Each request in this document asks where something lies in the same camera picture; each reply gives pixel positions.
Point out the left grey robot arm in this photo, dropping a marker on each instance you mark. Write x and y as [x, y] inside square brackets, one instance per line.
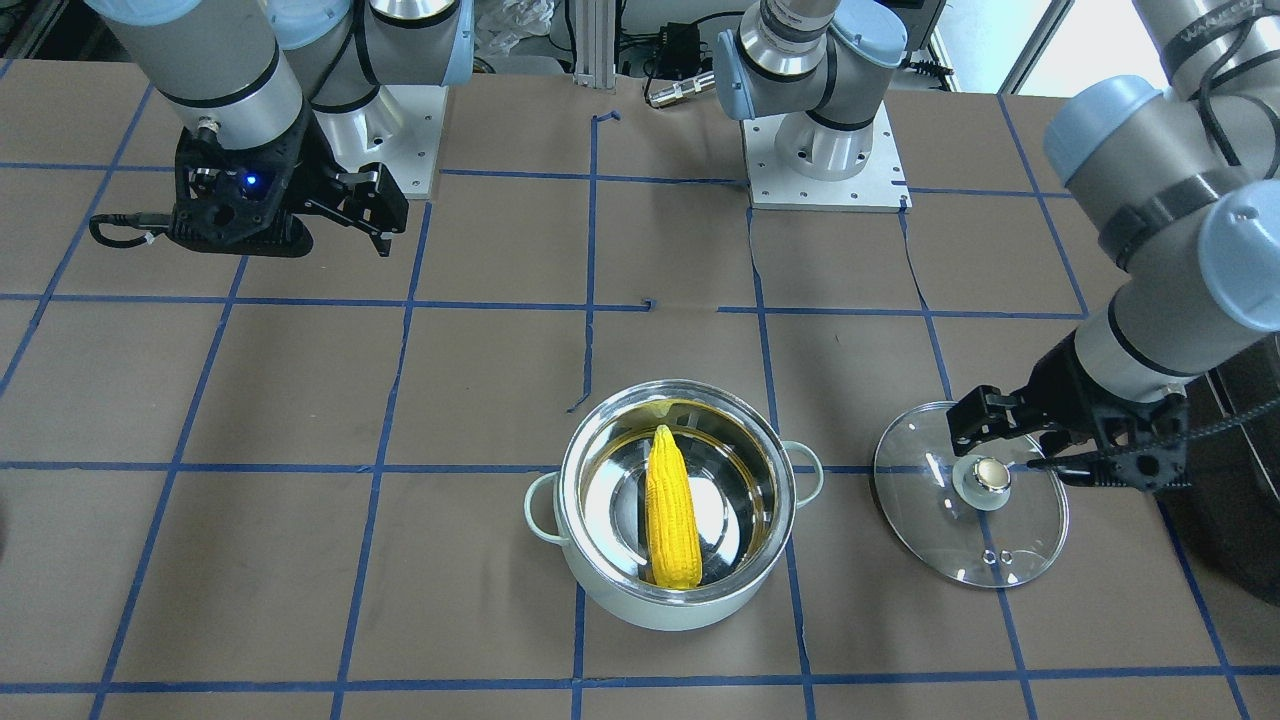
[1180, 183]

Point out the black rice cooker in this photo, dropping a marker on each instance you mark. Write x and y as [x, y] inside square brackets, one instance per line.
[1229, 514]

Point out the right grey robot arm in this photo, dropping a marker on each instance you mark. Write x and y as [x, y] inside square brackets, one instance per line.
[287, 111]

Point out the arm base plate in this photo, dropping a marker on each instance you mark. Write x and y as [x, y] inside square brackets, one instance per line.
[796, 164]
[400, 127]

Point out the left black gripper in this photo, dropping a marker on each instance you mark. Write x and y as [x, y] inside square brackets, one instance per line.
[1083, 383]

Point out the pale green cooking pot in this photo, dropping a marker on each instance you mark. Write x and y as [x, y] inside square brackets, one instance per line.
[747, 484]

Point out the glass pot lid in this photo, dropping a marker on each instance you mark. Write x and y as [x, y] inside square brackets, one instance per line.
[983, 518]

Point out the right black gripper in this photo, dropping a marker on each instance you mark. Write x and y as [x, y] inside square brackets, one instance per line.
[312, 165]

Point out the yellow corn cob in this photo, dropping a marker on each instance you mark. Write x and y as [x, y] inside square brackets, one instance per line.
[672, 536]

